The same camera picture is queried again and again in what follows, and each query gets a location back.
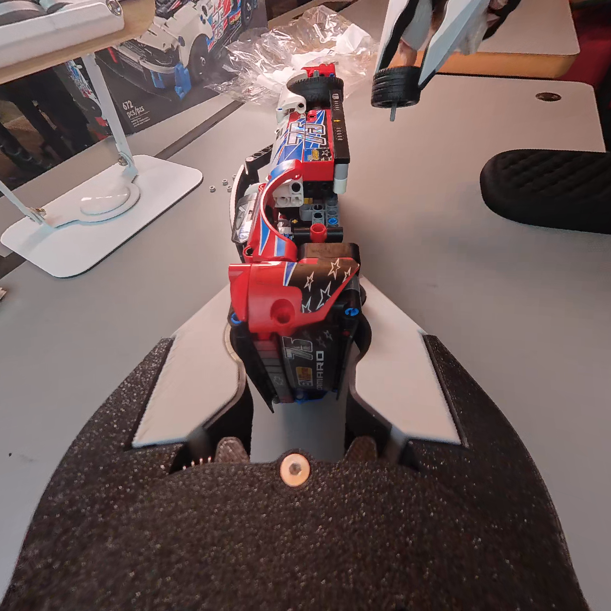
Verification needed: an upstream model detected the clear plastic bag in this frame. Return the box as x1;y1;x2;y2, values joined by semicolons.
210;19;379;104

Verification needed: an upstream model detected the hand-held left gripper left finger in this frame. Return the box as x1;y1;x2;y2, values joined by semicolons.
132;285;253;461

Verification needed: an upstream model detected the black chair armrest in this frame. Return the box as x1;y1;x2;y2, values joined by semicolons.
479;149;611;235

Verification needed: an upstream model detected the white book stand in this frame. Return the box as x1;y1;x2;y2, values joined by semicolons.
0;0;204;279

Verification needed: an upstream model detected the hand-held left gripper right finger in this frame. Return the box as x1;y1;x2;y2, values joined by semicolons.
348;277;464;459

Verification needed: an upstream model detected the black toy wheel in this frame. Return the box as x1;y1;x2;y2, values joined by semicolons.
371;66;424;109

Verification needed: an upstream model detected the red blue toy brick car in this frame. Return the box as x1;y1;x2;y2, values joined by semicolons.
228;62;363;413

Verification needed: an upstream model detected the toy car cardboard box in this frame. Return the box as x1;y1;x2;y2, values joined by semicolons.
93;0;269;140

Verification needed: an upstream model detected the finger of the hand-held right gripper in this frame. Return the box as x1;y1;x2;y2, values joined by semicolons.
418;0;493;90
376;0;422;73

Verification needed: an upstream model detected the person's right hand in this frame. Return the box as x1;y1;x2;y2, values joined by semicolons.
402;0;447;51

